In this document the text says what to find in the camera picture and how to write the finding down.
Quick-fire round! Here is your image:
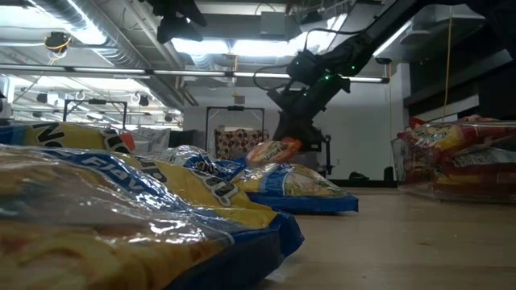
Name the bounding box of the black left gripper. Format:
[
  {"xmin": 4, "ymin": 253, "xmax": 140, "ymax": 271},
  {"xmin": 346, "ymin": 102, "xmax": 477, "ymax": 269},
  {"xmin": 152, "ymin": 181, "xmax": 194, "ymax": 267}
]
[{"xmin": 140, "ymin": 0, "xmax": 209, "ymax": 44}]

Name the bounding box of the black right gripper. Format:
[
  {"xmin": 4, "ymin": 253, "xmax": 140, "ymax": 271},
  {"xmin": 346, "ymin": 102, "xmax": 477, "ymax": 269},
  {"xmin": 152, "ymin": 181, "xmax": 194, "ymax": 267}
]
[{"xmin": 266, "ymin": 75, "xmax": 351, "ymax": 152}]

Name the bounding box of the blue Maruchan noodle pack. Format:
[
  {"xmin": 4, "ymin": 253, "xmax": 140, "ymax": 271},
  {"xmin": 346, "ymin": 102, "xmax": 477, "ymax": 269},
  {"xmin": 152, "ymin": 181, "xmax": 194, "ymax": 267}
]
[
  {"xmin": 0, "ymin": 143, "xmax": 306, "ymax": 290},
  {"xmin": 230, "ymin": 162, "xmax": 360, "ymax": 215},
  {"xmin": 139, "ymin": 143, "xmax": 248, "ymax": 182},
  {"xmin": 0, "ymin": 122, "xmax": 124, "ymax": 155}
]

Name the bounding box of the black pole stand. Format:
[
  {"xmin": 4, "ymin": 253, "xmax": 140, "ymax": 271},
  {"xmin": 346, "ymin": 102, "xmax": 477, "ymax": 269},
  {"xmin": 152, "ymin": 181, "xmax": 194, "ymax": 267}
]
[{"xmin": 321, "ymin": 134, "xmax": 336, "ymax": 178}]

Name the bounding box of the red-white patterned cloth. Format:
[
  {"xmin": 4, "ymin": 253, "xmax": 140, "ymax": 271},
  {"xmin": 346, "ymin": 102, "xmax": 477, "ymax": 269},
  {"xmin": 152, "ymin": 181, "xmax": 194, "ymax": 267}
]
[{"xmin": 213, "ymin": 127, "xmax": 270, "ymax": 161}]

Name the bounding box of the silver overhead beam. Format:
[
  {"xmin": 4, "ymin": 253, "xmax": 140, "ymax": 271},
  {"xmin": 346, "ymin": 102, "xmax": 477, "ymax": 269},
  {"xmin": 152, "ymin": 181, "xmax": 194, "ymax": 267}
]
[{"xmin": 0, "ymin": 64, "xmax": 391, "ymax": 85}]

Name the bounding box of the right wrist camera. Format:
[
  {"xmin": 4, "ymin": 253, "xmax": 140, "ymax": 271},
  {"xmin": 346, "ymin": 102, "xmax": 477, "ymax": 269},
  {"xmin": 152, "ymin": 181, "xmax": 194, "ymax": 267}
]
[{"xmin": 286, "ymin": 48, "xmax": 324, "ymax": 85}]

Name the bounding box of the black metal frame stand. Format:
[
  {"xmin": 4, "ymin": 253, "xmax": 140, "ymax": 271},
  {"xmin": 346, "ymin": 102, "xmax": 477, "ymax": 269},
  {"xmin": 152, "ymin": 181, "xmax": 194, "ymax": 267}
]
[
  {"xmin": 204, "ymin": 105, "xmax": 266, "ymax": 151},
  {"xmin": 62, "ymin": 97, "xmax": 129, "ymax": 131}
]

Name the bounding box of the yellow-black ceiling cable reel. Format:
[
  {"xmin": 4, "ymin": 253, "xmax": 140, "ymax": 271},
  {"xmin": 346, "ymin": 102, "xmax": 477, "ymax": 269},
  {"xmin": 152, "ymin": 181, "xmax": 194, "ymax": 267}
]
[{"xmin": 43, "ymin": 31, "xmax": 73, "ymax": 54}]

